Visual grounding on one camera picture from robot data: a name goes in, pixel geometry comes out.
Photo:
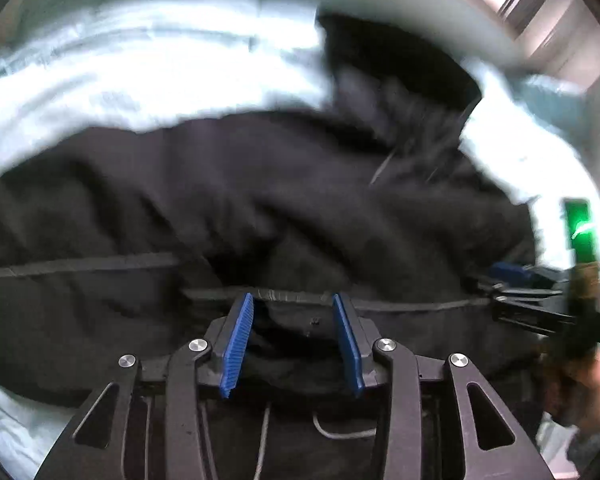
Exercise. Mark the grey sleeve right forearm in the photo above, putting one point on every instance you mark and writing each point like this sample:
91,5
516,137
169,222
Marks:
583,448

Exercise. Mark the person's right hand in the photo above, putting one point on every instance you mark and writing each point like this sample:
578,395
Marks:
569,389

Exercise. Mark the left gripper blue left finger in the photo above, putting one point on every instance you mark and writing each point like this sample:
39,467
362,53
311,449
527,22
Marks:
227,338

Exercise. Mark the light teal bed comforter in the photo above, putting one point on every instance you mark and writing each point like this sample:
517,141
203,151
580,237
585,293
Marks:
146,65

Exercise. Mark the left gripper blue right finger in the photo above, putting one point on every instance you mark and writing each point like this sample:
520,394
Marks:
356,337

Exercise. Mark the black jacket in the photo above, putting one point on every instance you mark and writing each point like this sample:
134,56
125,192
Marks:
114,242

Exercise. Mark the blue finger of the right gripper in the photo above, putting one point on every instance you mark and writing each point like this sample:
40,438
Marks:
509,273

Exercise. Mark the black camera box green light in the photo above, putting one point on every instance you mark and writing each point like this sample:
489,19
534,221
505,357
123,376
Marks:
580,230

